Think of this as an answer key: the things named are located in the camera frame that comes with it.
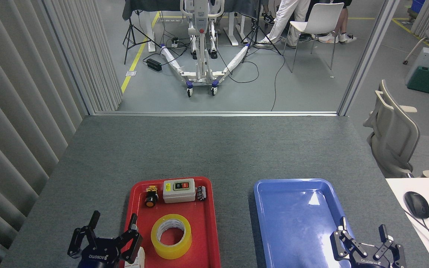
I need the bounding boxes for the red plastic tray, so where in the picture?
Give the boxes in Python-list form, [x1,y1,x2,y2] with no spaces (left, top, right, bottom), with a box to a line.
[120,176,221,268]

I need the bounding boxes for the white plastic chair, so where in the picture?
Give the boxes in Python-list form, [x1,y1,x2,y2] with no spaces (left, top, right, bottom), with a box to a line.
[282,3,345,73]

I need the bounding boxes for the silver frame post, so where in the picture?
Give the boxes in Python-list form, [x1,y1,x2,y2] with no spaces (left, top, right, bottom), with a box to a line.
[337,0,401,116]

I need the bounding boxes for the black tripod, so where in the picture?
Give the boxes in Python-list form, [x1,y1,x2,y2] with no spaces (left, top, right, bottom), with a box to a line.
[240,0,282,64]
[123,10,162,65]

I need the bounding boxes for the grey switch box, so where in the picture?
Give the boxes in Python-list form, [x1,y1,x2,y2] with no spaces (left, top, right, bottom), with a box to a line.
[163,178,196,204]

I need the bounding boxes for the black computer mouse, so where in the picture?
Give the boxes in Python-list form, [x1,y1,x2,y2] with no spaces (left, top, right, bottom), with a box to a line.
[404,191,429,219]

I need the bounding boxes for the white stand on wheels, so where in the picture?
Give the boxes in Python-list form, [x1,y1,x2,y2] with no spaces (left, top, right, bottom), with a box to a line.
[159,0,254,98]

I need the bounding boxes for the desk with dark cloth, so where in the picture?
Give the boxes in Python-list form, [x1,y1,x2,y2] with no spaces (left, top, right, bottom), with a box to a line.
[122,0,263,52]

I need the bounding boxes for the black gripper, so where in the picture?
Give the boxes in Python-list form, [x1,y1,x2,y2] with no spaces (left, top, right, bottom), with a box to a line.
[67,210,143,268]
[330,217,407,268]

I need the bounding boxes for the white desk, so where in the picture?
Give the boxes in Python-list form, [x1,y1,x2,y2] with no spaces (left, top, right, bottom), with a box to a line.
[386,177,429,268]

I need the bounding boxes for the yellow tape roll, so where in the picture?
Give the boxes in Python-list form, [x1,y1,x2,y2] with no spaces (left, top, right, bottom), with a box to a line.
[151,214,193,260]

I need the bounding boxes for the long black floor cable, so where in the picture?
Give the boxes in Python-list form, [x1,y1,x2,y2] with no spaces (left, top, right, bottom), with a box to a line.
[214,37,287,112]

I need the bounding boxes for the silver frame rail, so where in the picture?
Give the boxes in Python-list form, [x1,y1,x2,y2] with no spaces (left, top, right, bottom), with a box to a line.
[95,111,339,117]

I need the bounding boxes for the blue bin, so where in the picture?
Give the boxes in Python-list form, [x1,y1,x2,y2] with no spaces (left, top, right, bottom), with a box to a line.
[408,0,426,21]

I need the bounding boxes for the blue plastic tray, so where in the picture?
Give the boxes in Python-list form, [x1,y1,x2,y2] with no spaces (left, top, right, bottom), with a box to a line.
[254,179,359,268]

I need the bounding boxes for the person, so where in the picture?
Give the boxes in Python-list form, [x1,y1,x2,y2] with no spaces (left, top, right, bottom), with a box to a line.
[254,0,312,50]
[306,0,358,44]
[261,0,276,26]

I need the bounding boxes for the beige office chair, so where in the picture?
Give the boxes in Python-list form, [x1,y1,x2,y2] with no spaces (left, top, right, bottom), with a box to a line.
[363,79,421,178]

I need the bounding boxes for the white block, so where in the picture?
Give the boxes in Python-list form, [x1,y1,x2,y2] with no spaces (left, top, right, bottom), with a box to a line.
[125,247,145,268]

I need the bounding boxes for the black mouse cable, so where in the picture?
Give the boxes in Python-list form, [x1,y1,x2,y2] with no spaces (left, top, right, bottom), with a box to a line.
[404,210,429,251]

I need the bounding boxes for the black power adapter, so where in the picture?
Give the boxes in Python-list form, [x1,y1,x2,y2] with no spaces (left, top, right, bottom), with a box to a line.
[146,58,163,72]

